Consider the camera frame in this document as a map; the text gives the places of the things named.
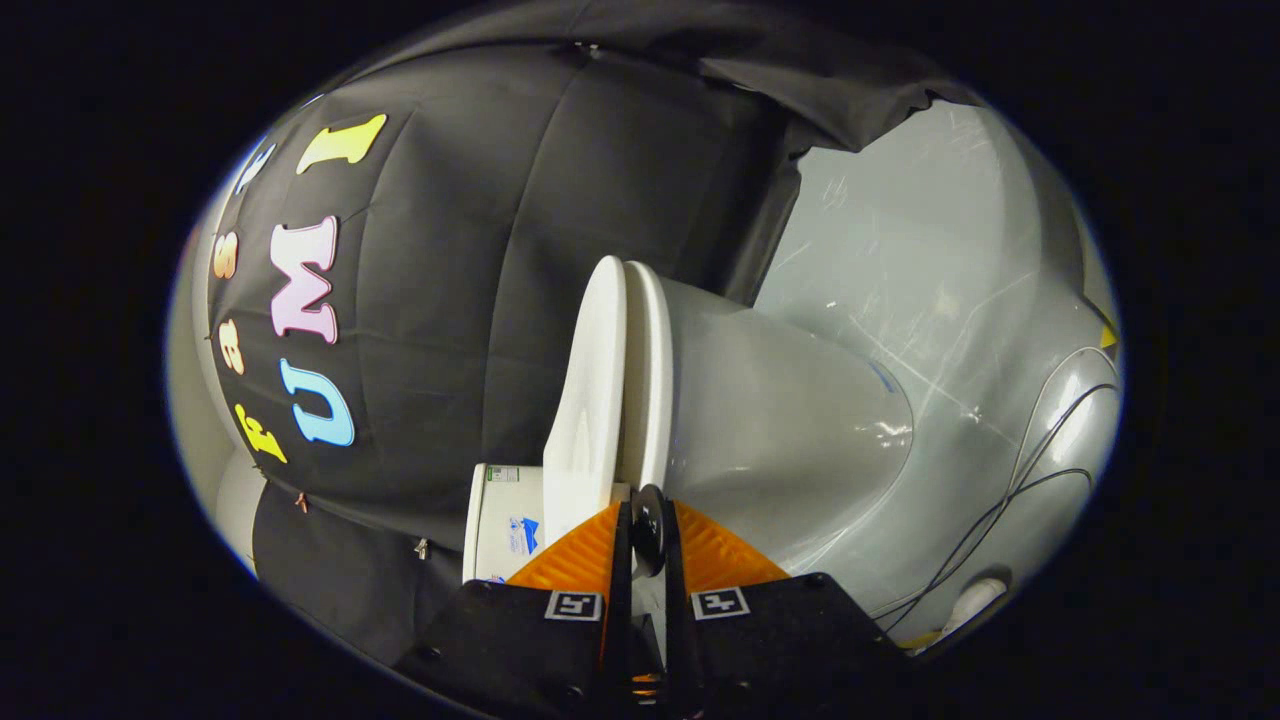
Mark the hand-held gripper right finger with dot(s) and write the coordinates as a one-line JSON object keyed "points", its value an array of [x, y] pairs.
{"points": [[780, 650]]}

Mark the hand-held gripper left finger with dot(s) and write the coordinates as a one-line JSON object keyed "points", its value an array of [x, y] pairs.
{"points": [[520, 650]]}

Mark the white toilet lid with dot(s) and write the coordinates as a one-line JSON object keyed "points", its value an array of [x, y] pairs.
{"points": [[590, 400]]}

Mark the white toilet with tank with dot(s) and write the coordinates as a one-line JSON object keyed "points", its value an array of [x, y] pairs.
{"points": [[780, 420]]}

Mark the white toilet seat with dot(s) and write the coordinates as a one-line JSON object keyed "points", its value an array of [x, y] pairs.
{"points": [[648, 380]]}

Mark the white plug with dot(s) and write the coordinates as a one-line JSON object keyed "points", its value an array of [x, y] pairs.
{"points": [[978, 600]]}

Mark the black backdrop cloth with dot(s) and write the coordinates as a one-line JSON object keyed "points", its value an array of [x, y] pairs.
{"points": [[450, 300]]}

